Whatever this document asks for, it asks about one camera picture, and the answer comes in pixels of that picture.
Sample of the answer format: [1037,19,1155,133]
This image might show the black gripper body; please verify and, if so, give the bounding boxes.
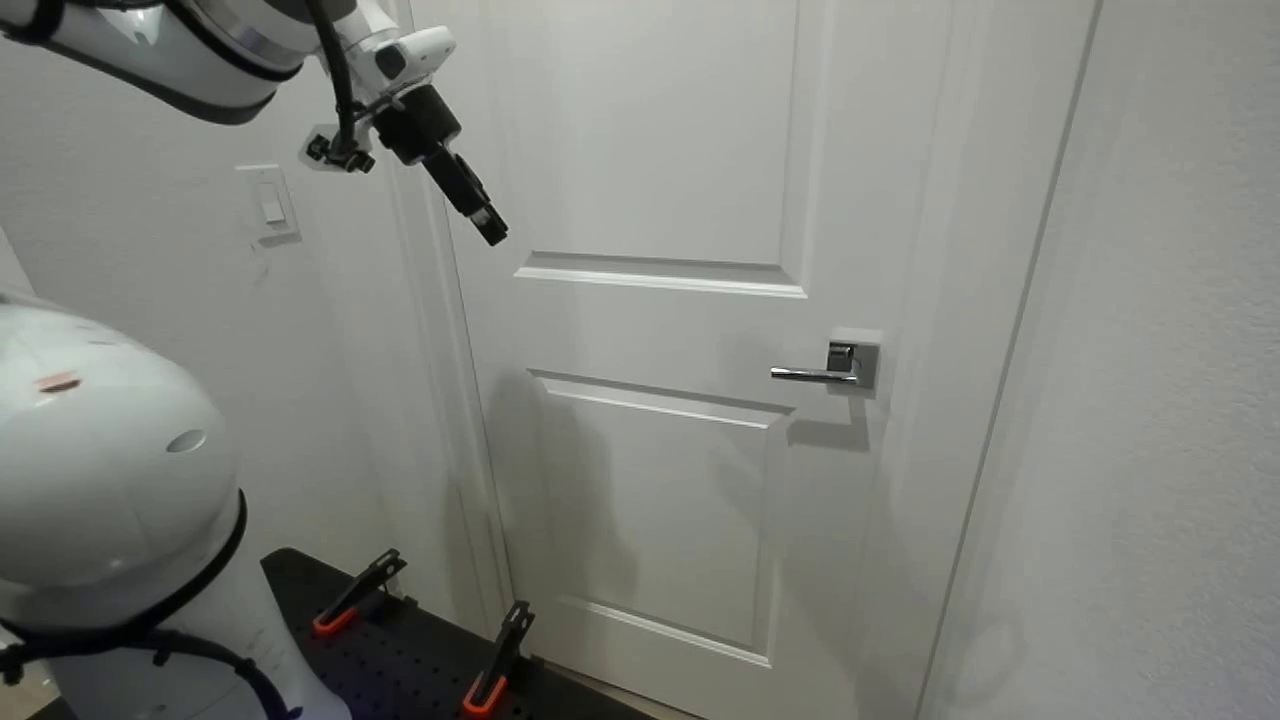
[373,84,470,173]

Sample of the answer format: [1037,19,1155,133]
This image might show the white wall light switch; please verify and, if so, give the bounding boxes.
[235,160,306,254]

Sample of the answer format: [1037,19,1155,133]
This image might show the silver lever door handle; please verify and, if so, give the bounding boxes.
[770,329,888,400]

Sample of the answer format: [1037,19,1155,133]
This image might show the black robot base board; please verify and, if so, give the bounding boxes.
[257,544,656,720]

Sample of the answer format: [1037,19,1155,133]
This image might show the black orange spring clamp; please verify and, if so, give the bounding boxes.
[460,595,535,717]
[310,544,414,640]

